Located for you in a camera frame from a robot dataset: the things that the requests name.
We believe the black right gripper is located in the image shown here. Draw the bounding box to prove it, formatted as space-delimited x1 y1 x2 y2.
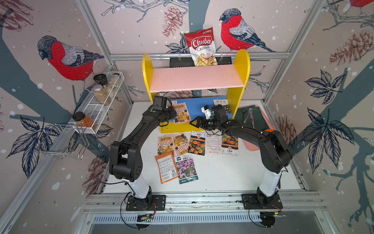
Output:
188 117 220 131

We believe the pink storefront seed bag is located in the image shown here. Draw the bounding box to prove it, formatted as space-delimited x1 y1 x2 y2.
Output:
157 134 175 155
173 132 189 156
173 103 191 124
205 135 222 155

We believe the black orange marigold seed bag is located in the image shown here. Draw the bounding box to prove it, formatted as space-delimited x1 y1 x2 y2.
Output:
188 131 206 156

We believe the blue flower seed bag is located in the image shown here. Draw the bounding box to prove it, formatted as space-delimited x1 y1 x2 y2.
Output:
213 99 232 115

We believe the orange bordered seed bag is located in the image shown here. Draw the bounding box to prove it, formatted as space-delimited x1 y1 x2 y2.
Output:
155 152 178 184

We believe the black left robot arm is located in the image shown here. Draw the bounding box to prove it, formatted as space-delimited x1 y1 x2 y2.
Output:
109 96 176 207

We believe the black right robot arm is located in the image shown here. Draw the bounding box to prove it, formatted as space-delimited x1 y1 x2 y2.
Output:
190 105 293 206

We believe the yellow two-tier shelf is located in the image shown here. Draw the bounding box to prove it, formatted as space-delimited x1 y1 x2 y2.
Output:
142 50 250 116

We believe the red Chuba chips bag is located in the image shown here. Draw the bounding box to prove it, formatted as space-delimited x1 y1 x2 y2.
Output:
184 27 218 66

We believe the black spoon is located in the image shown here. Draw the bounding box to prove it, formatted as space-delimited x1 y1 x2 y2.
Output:
242 109 247 123

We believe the dark green cloth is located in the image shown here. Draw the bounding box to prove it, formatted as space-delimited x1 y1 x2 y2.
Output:
234 105 271 131

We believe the silver spoon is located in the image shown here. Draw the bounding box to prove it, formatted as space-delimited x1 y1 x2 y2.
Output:
244 110 250 123

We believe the pink tray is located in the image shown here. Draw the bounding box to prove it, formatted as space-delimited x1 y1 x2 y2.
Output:
234 104 277 152

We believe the pale spice jar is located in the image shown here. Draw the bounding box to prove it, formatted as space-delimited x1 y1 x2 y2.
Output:
109 73 120 88

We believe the tan spice jar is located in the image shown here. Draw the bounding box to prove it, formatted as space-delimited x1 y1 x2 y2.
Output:
92 84 110 106

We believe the black lid spice jar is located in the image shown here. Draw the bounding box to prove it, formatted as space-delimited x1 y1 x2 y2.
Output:
93 74 112 93

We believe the orange spice jar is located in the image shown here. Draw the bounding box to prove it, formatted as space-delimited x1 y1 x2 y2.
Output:
72 112 94 128

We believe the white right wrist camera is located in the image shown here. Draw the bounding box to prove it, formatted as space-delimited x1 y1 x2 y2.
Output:
201 105 212 120

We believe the white wire spice rack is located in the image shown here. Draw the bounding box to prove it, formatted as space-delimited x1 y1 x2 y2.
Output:
67 71 124 138

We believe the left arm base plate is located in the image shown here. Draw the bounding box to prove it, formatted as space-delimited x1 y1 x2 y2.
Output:
125 195 166 211

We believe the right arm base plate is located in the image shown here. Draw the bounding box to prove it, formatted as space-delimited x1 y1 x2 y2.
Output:
241 192 283 210

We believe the chrome wire holder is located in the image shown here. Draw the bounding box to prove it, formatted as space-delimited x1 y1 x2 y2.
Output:
33 122 90 160

